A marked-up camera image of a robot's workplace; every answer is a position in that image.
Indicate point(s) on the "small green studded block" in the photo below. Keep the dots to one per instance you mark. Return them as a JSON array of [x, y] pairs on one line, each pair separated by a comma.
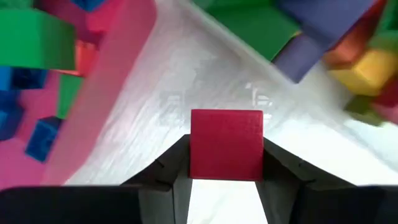
[[68, 96]]

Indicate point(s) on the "red long block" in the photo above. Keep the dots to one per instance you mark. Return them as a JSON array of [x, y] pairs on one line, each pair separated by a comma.
[[388, 99]]

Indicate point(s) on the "yellow block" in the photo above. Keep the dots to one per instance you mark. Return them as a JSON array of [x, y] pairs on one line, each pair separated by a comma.
[[367, 73]]

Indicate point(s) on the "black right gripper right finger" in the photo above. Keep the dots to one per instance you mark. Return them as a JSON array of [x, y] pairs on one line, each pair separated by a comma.
[[326, 205]]

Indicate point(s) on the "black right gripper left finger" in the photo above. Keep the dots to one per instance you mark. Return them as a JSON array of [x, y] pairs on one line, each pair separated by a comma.
[[93, 205]]

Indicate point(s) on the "green studded brick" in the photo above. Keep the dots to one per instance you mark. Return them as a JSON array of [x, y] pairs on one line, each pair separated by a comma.
[[387, 42]]

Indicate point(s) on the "small red block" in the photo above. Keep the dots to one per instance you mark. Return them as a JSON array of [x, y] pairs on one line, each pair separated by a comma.
[[227, 144]]

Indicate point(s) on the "small blue studded block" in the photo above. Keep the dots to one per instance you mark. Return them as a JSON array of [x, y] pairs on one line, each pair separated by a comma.
[[21, 77]]

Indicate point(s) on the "olive long block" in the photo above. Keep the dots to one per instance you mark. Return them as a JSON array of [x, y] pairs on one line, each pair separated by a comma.
[[363, 110]]

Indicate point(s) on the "clear plastic bin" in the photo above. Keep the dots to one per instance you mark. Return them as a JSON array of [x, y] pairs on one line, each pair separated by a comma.
[[326, 102]]

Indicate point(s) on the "green long block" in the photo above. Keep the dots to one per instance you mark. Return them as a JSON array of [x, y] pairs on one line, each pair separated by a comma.
[[258, 28]]

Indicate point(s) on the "red plastic bin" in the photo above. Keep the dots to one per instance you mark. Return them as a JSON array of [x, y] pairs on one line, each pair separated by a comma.
[[118, 93]]

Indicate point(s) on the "small orange block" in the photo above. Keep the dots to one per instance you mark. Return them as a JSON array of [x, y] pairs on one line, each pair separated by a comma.
[[84, 59]]

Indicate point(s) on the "purple long block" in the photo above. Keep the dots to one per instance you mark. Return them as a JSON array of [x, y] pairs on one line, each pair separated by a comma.
[[311, 46]]

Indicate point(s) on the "red-orange studded brick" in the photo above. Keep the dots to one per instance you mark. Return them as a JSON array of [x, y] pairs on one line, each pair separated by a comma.
[[354, 46]]

